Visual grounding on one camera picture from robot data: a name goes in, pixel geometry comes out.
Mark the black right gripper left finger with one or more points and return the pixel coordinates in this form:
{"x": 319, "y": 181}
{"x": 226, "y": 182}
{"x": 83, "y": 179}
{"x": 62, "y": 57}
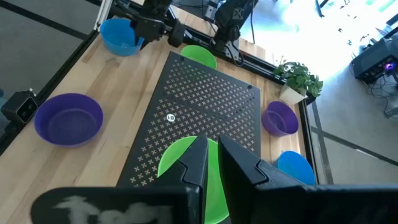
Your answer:
{"x": 124, "y": 208}

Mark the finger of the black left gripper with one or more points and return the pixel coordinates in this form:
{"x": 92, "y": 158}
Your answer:
{"x": 177, "y": 33}
{"x": 139, "y": 40}

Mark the black aluminium table frame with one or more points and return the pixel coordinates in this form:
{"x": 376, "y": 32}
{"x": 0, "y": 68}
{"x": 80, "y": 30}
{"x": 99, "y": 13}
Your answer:
{"x": 261, "y": 69}

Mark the potted plant white pot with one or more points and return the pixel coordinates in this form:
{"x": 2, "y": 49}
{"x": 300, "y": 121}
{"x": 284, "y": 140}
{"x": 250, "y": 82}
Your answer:
{"x": 290, "y": 95}

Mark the black perforated metal stand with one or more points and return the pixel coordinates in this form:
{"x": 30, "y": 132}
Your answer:
{"x": 202, "y": 99}

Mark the green plastic mini bowl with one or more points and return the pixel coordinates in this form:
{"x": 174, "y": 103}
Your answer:
{"x": 214, "y": 186}
{"x": 199, "y": 56}

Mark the black computer tower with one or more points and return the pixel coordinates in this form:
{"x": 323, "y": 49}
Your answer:
{"x": 371, "y": 60}

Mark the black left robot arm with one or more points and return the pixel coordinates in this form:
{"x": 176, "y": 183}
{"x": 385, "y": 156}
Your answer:
{"x": 231, "y": 18}

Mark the black table-level camera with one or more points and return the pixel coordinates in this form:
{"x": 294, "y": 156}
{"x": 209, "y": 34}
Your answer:
{"x": 20, "y": 107}

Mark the blue plastic mini bowl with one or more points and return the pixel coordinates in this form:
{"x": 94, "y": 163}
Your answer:
{"x": 118, "y": 37}
{"x": 295, "y": 168}

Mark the silver aluminium bar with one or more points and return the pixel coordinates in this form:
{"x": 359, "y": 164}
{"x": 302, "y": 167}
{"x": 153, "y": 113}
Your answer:
{"x": 103, "y": 14}

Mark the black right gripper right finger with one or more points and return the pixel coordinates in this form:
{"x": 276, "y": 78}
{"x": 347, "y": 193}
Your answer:
{"x": 295, "y": 205}

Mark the purple plastic mini bowl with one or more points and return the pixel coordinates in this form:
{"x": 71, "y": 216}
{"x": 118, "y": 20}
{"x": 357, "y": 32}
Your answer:
{"x": 68, "y": 121}
{"x": 280, "y": 119}

